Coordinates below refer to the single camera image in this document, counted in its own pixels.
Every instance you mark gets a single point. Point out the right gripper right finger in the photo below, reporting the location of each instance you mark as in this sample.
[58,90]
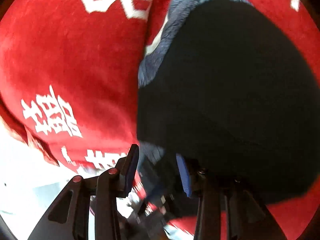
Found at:
[226,209]

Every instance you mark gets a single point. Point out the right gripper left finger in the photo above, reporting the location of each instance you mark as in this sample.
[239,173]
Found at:
[67,216]

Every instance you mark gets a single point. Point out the black pants grey patterned waistband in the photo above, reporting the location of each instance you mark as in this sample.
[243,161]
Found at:
[230,93]

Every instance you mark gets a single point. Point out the red blanket white characters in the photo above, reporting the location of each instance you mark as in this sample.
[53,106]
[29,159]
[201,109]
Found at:
[69,88]

